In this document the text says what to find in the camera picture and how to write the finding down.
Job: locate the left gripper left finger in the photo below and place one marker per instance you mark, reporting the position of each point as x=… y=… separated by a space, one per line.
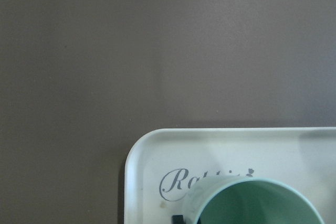
x=177 y=219

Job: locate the green cup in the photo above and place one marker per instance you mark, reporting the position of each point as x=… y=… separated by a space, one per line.
x=231 y=199

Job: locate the cream rabbit tray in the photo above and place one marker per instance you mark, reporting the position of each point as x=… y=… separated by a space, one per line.
x=164 y=164

